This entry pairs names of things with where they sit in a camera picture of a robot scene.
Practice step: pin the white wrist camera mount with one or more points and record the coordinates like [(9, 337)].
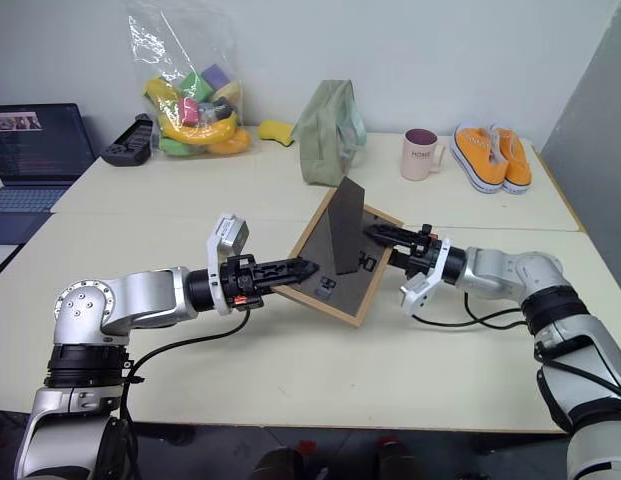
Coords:
[(422, 292), (227, 235)]

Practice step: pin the green foam block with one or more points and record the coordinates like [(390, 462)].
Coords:
[(195, 86)]

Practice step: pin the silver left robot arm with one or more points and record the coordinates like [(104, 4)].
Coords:
[(130, 300)]

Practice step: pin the pink foam block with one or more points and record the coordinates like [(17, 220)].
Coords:
[(189, 111)]

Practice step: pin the orange foam piece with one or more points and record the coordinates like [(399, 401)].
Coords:
[(232, 142)]

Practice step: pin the laptop computer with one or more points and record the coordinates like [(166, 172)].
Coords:
[(35, 145)]

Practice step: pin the dark rounded shape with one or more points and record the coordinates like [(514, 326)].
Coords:
[(277, 465)]

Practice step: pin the pink mug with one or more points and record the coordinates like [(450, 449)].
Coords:
[(417, 160)]

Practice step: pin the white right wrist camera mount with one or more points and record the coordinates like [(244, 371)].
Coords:
[(422, 292)]

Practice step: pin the grey partition panel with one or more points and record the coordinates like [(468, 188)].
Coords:
[(595, 150)]

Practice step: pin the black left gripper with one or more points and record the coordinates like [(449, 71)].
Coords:
[(242, 280)]

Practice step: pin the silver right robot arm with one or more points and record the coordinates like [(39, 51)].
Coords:
[(540, 290)]

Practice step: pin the yellow sponge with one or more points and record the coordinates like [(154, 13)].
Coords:
[(275, 132)]

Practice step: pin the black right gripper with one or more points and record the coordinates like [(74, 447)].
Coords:
[(422, 250)]

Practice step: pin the yellow toy banana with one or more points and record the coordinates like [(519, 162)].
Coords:
[(195, 134)]

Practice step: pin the clear plastic bag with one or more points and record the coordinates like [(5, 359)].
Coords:
[(190, 55)]

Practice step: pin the wooden picture frame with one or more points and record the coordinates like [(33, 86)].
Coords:
[(347, 295)]

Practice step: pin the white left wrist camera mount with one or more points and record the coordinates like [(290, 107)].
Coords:
[(227, 235)]

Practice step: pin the purple foam block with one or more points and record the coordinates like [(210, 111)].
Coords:
[(216, 75)]

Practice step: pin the orange canvas sneaker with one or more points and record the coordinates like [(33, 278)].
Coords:
[(480, 160), (520, 172)]

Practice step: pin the green canvas bag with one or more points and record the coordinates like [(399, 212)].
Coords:
[(322, 145)]

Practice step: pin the black handheld controller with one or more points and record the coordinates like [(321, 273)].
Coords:
[(127, 145)]

